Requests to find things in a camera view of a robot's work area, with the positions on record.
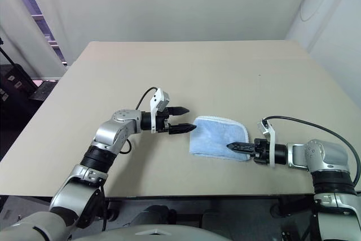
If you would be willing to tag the black caster wheel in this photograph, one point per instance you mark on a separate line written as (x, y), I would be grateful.
(112, 214)
(277, 211)

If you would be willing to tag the grey robot torso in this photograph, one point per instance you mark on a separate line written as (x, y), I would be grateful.
(141, 234)

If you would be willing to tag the black stand pole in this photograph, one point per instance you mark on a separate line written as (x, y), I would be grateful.
(7, 54)

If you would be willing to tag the dark rounded shape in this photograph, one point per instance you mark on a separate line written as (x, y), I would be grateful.
(153, 214)

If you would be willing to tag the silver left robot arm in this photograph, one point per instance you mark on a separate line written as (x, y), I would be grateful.
(112, 133)

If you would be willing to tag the window blind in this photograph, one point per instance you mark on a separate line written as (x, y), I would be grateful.
(36, 12)

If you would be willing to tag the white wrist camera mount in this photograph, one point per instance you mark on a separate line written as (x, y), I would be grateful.
(272, 145)
(158, 100)

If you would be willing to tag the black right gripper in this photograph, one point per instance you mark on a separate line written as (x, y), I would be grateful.
(261, 152)

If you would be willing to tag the white curtain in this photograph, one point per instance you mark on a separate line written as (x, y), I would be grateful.
(19, 26)

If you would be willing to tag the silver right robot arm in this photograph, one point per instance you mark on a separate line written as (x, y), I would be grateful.
(324, 153)

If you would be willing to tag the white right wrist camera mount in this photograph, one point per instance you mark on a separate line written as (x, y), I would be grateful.
(272, 145)

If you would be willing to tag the blue towel with white trim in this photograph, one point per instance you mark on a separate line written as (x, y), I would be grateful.
(211, 139)

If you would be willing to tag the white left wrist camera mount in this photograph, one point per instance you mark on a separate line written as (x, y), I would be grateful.
(158, 100)

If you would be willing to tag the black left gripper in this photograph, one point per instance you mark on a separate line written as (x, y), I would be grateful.
(163, 122)

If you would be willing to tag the black flat pedal board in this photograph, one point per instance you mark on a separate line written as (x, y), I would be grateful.
(42, 91)

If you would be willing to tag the black table frame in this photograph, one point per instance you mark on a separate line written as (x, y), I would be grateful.
(197, 200)

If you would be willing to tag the black equipment case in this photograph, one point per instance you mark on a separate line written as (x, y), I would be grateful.
(14, 88)

